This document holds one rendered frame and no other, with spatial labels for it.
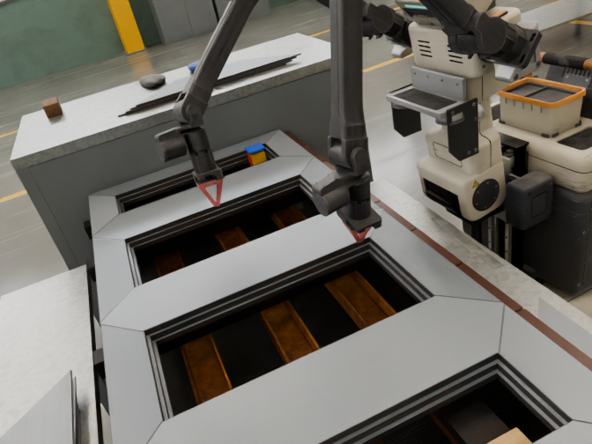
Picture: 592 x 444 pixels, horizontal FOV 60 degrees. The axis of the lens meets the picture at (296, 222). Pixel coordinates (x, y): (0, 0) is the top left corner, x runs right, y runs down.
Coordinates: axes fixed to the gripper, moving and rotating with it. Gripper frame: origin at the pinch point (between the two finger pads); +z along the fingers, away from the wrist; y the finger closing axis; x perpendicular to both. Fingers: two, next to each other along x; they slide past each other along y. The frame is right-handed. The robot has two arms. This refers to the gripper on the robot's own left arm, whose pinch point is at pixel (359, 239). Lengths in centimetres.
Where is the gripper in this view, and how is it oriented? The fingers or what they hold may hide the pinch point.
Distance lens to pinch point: 123.5
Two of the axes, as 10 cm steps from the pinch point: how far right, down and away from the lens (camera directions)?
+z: 1.3, 7.1, 6.9
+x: 8.9, -3.9, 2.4
